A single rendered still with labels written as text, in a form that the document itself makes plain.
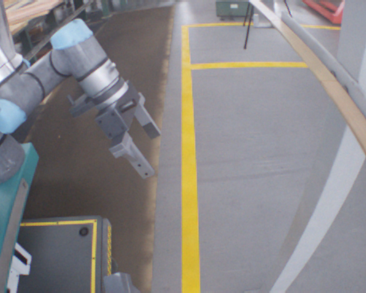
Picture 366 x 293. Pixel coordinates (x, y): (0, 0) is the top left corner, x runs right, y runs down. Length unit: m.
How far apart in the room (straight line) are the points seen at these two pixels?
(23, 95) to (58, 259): 0.67
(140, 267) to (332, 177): 1.01
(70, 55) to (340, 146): 0.46
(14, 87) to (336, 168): 0.54
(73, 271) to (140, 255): 0.42
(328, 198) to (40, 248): 0.96
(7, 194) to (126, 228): 0.81
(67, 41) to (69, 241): 0.74
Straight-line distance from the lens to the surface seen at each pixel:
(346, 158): 0.41
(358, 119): 0.29
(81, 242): 1.04
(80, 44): 0.52
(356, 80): 0.33
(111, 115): 0.51
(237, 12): 3.88
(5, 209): 0.70
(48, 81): 0.57
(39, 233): 1.15
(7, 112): 0.51
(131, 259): 1.31
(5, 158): 0.75
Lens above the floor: 1.16
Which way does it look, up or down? 43 degrees down
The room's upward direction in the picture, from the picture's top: 8 degrees counter-clockwise
